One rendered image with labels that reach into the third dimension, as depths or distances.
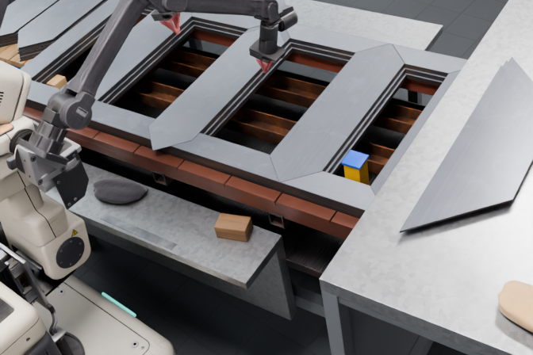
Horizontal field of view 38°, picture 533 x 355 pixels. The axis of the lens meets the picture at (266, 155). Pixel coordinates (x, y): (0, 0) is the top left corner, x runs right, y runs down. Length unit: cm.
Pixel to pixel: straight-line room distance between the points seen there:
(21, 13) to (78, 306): 128
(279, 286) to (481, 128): 85
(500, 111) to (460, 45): 214
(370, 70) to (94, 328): 129
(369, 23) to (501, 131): 114
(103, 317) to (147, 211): 48
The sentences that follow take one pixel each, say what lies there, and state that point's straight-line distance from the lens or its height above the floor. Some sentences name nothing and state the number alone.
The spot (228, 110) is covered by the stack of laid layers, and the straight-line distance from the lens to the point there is 254.
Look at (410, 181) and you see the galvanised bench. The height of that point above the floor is 105.
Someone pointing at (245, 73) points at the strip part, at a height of 86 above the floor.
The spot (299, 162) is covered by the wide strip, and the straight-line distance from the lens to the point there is 227.
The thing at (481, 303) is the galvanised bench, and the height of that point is 105.
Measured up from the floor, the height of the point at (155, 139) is 86.
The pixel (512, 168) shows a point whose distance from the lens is 192.
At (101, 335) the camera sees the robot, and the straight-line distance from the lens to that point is 276.
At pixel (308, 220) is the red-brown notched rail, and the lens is 219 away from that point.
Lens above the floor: 239
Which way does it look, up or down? 41 degrees down
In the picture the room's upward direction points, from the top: 11 degrees counter-clockwise
